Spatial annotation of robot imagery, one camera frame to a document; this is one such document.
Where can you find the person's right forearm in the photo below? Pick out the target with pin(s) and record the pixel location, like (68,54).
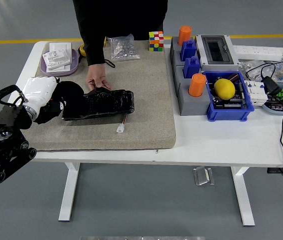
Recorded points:
(94,47)

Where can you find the purple tray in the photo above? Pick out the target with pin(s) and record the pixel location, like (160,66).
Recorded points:
(75,60)

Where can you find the blue block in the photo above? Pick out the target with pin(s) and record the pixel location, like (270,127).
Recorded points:
(188,50)
(192,67)

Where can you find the brown cylinder part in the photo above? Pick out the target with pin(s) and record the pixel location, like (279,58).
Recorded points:
(235,77)

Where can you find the dark circuit board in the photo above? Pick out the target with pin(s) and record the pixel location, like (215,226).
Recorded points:
(231,103)

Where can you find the black panel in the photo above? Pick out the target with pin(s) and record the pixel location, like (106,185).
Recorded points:
(106,103)

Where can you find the grey-brown mat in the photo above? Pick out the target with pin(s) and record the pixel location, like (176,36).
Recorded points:
(144,100)

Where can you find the clear bag of screws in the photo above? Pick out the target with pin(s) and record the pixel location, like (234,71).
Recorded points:
(124,48)

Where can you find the white wall switch plate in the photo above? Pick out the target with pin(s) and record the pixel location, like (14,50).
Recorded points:
(59,68)
(59,46)

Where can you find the silver metal bracket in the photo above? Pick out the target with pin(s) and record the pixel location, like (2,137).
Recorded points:
(202,176)

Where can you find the white table leg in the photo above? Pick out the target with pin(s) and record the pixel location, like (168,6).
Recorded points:
(244,197)
(69,192)

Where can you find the black power adapter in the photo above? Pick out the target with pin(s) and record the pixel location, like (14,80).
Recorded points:
(271,85)

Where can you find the orange cylinder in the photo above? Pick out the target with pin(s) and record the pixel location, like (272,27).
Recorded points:
(197,85)
(184,35)

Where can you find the grey base block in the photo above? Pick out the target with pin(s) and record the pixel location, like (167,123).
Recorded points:
(194,106)
(175,53)

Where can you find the grey electrical box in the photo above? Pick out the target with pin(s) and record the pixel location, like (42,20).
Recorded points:
(216,51)

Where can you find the yellow lemon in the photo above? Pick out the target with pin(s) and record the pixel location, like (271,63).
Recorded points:
(224,88)

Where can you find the person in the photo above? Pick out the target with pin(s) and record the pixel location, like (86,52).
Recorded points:
(121,17)

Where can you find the white power strip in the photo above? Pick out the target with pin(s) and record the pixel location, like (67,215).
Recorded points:
(256,52)

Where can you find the person's right hand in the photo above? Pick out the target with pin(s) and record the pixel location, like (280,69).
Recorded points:
(97,75)

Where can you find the blue plastic bin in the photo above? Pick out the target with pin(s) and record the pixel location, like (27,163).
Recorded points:
(227,113)

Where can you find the colourful puzzle cube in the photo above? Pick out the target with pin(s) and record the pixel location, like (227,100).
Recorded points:
(156,41)

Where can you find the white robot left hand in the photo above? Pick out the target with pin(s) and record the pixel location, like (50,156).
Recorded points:
(39,91)

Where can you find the clear bags of parts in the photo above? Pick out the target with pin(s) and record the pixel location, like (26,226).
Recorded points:
(250,66)

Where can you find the yellow tape measure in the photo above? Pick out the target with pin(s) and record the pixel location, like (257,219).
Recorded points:
(82,50)

